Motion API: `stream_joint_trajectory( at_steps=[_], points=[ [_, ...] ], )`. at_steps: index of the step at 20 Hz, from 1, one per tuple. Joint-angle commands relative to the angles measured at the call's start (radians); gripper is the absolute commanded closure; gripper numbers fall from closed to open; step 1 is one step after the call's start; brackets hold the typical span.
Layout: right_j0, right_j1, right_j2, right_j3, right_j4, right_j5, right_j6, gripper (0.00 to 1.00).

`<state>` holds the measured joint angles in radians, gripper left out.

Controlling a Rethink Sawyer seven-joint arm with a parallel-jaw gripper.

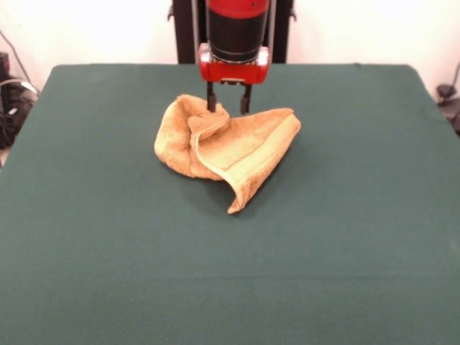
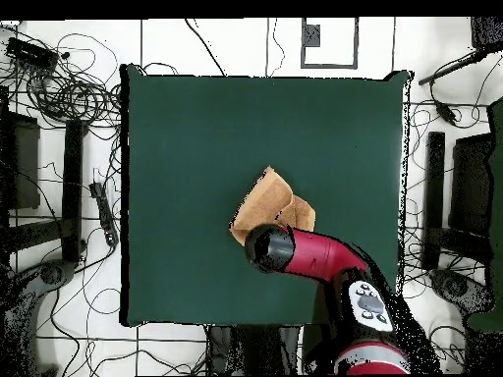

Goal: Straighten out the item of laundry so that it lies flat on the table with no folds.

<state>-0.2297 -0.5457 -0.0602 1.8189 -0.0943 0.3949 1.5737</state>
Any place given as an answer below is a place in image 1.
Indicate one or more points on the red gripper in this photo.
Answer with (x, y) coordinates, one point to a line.
(233, 71)

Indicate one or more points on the yellow-orange terry towel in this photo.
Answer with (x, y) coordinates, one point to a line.
(237, 143)

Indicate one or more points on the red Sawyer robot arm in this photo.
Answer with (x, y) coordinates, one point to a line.
(235, 28)

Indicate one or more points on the dark green tablecloth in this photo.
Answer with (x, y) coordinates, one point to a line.
(108, 233)

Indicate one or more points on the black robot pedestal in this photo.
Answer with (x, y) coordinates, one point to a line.
(183, 36)

